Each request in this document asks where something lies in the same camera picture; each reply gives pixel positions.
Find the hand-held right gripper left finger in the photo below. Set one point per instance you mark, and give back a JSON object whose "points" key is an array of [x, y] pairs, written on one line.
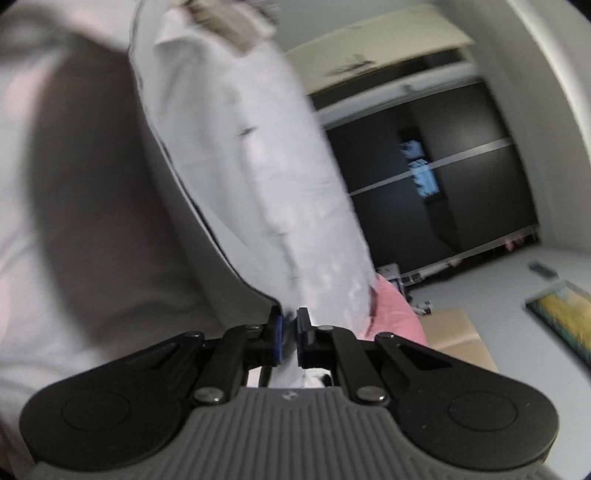
{"points": [[277, 339]]}

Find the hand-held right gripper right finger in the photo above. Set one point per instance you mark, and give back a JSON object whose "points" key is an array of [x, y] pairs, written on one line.
{"points": [[302, 338]]}

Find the pale white garment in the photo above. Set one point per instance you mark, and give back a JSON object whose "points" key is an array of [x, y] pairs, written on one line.
{"points": [[258, 161]]}

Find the pink cloth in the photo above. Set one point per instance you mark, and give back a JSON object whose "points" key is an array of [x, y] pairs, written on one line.
{"points": [[392, 314]]}

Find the cardboard box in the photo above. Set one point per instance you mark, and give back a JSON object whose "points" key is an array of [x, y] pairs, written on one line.
{"points": [[457, 337]]}

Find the dark window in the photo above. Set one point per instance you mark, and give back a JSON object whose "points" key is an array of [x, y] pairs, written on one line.
{"points": [[475, 207]]}

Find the framed yellow painting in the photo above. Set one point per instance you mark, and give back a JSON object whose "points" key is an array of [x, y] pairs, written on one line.
{"points": [[563, 314]]}

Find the small dark wall fixture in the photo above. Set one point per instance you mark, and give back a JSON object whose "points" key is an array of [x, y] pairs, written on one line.
{"points": [[542, 270]]}

